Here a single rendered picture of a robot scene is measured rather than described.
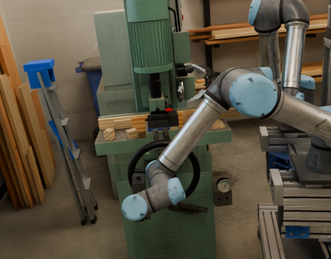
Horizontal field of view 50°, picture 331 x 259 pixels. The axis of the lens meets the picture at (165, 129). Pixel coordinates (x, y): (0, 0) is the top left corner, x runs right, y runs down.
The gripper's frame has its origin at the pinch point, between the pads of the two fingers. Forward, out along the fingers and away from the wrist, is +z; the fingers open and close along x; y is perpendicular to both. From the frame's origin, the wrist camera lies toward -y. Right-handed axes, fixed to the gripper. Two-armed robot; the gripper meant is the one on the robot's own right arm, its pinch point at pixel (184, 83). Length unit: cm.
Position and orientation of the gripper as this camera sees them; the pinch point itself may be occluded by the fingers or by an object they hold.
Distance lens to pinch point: 148.5
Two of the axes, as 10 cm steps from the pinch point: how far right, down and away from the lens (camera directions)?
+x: 0.9, 9.8, 1.9
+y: 0.3, 1.9, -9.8
